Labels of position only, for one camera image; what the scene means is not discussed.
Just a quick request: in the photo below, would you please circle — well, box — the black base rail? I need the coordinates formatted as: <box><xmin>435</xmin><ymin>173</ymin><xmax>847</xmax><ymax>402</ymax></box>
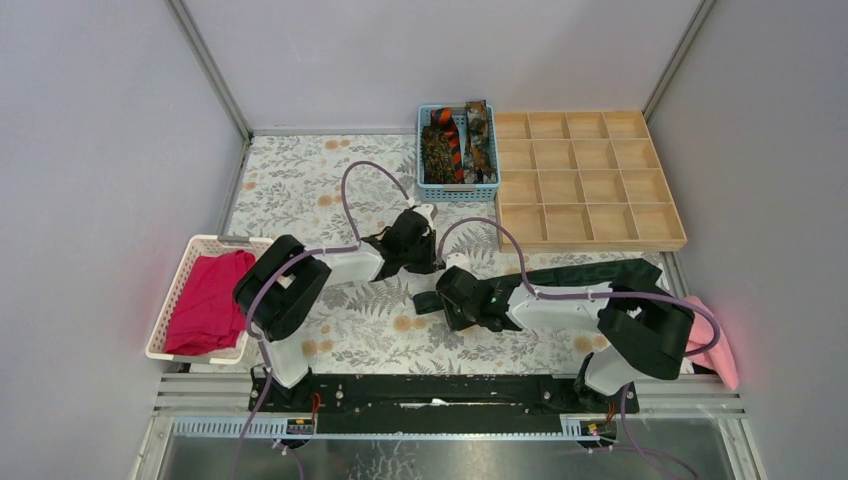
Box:
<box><xmin>248</xmin><ymin>371</ymin><xmax>640</xmax><ymax>435</ymax></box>

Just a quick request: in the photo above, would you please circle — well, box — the orange grey floral tie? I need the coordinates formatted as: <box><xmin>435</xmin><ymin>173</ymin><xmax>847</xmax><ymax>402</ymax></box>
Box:
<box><xmin>463</xmin><ymin>100</ymin><xmax>498</xmax><ymax>184</ymax></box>

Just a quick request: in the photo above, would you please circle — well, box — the black gold patterned tie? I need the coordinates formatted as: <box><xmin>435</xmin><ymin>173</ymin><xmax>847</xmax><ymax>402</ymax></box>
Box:
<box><xmin>421</xmin><ymin>126</ymin><xmax>451</xmax><ymax>184</ymax></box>

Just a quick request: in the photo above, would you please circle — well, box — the red cloth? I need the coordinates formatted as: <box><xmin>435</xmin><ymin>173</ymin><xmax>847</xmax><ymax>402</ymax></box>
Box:
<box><xmin>164</xmin><ymin>250</ymin><xmax>256</xmax><ymax>356</ymax></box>

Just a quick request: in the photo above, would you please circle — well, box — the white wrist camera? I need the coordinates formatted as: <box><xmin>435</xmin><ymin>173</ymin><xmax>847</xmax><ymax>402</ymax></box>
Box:
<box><xmin>444</xmin><ymin>252</ymin><xmax>471</xmax><ymax>272</ymax></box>
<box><xmin>410</xmin><ymin>203</ymin><xmax>437</xmax><ymax>229</ymax></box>

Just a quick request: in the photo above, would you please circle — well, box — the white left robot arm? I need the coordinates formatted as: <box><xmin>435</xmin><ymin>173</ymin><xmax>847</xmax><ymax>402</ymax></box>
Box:
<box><xmin>233</xmin><ymin>204</ymin><xmax>436</xmax><ymax>411</ymax></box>

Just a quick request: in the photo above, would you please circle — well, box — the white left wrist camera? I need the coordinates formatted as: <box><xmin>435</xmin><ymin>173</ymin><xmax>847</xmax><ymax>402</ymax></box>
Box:
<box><xmin>410</xmin><ymin>203</ymin><xmax>437</xmax><ymax>229</ymax></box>

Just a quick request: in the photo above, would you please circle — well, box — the dark green leaf tie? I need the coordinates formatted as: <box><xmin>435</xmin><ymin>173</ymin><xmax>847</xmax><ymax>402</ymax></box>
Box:
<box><xmin>412</xmin><ymin>258</ymin><xmax>662</xmax><ymax>315</ymax></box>

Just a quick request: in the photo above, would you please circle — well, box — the white plastic basket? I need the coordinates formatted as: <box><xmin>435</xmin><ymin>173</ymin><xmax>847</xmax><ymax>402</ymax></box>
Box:
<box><xmin>145</xmin><ymin>235</ymin><xmax>273</xmax><ymax>366</ymax></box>

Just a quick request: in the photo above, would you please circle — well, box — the orange black striped tie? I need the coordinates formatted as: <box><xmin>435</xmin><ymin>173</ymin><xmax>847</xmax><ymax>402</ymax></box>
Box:
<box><xmin>430</xmin><ymin>107</ymin><xmax>465</xmax><ymax>184</ymax></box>

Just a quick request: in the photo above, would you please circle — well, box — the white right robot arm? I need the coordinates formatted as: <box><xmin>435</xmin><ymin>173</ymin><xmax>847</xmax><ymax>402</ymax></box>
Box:
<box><xmin>435</xmin><ymin>266</ymin><xmax>694</xmax><ymax>412</ymax></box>

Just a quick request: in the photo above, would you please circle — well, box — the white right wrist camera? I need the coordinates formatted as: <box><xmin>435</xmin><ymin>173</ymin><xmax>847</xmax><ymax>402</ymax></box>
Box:
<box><xmin>444</xmin><ymin>252</ymin><xmax>471</xmax><ymax>272</ymax></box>

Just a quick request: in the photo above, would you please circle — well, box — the wooden compartment tray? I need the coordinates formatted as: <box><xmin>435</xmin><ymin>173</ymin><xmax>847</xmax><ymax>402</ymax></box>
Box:
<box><xmin>494</xmin><ymin>110</ymin><xmax>687</xmax><ymax>253</ymax></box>

